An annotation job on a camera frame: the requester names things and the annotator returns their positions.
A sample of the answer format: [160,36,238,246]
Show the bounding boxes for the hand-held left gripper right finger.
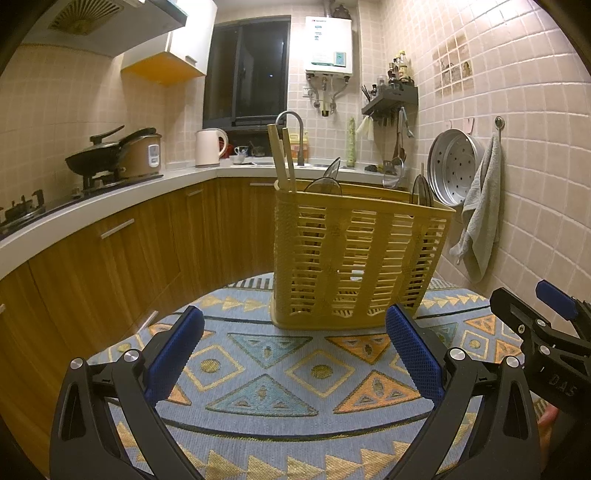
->
[385,305,541,480]

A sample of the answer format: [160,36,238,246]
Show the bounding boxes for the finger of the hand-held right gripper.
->
[489,287,581,411]
[536,279,591,361]

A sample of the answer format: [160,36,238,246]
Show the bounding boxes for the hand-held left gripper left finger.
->
[48,305,206,480]

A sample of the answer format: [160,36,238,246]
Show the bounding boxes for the yellow plastic utensil basket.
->
[270,178,457,330]

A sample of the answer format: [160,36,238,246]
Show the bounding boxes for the wooden utensil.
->
[281,128,297,191]
[268,124,286,191]

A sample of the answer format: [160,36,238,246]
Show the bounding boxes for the person's right hand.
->
[538,405,560,462]

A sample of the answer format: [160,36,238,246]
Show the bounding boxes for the wooden base cabinets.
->
[0,178,384,416]

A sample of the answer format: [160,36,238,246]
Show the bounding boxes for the blue patterned tablecloth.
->
[88,272,555,480]

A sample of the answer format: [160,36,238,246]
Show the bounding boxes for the grey towel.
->
[449,134,504,283]

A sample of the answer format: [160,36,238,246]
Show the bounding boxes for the black plastic utensil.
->
[411,174,435,207]

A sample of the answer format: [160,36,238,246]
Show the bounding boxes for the white kitchen countertop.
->
[0,161,407,278]

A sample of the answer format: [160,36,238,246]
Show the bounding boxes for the round metal steamer tray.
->
[426,129,483,207]

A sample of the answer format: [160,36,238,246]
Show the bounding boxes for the metal strainer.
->
[381,159,409,189]

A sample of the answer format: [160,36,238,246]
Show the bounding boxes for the brown rice cooker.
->
[117,129,163,178]

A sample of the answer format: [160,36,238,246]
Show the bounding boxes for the hanging wooden ladle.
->
[392,121,407,167]

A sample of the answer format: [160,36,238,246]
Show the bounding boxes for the black gas stove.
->
[0,173,164,241]

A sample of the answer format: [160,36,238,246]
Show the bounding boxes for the white electric kettle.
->
[195,128,230,168]

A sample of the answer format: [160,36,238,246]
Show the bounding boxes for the steel sink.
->
[245,159,333,169]

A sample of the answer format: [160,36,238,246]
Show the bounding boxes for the black wok with lid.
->
[65,126,127,178]

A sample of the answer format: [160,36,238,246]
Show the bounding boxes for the yellow dish soap bottle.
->
[288,131,311,162]

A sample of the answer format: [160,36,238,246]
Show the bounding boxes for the steel faucet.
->
[276,111,306,167]

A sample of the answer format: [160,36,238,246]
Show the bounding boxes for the decorative picture tiles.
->
[433,34,475,95]

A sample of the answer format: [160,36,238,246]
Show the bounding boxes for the water heater pipes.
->
[307,74,349,116]

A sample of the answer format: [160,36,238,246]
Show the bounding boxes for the dark window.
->
[202,15,293,132]

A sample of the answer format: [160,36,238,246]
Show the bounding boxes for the white water heater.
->
[305,15,355,77]

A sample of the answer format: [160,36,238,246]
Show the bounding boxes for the steel range hood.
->
[18,0,190,58]

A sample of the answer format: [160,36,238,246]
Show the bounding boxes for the black wall shelf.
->
[361,85,419,125]

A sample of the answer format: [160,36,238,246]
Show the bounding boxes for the white wall cabinet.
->
[121,0,219,86]

